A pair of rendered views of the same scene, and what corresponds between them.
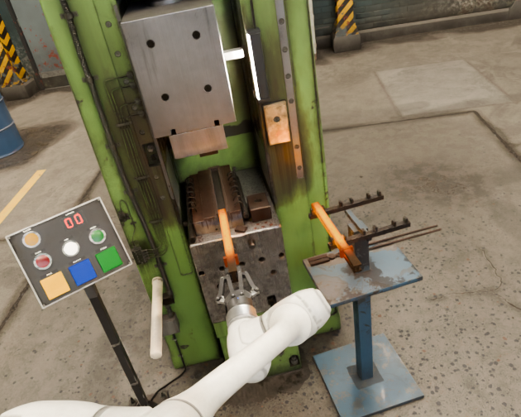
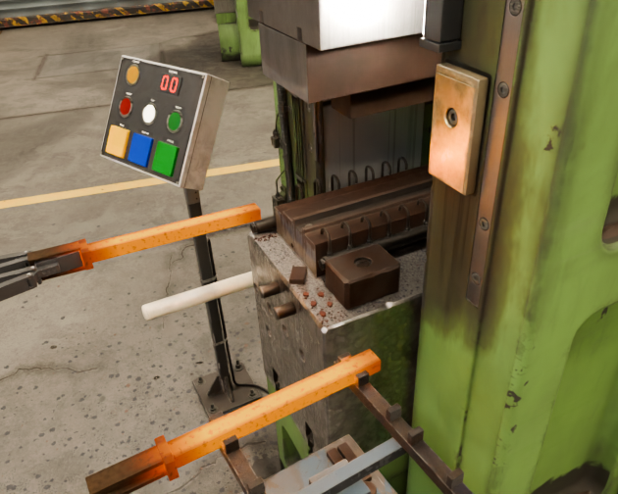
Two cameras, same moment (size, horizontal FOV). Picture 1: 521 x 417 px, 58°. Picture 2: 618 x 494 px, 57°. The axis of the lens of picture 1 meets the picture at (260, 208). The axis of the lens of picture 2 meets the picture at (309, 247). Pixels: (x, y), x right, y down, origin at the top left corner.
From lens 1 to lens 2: 1.55 m
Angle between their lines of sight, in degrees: 57
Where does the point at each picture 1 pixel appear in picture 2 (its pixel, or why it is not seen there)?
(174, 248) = not seen: hidden behind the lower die
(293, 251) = (426, 424)
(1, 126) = not seen: hidden behind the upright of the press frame
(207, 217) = (287, 214)
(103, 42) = not seen: outside the picture
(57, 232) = (152, 84)
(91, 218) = (183, 94)
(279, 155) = (448, 216)
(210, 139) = (292, 66)
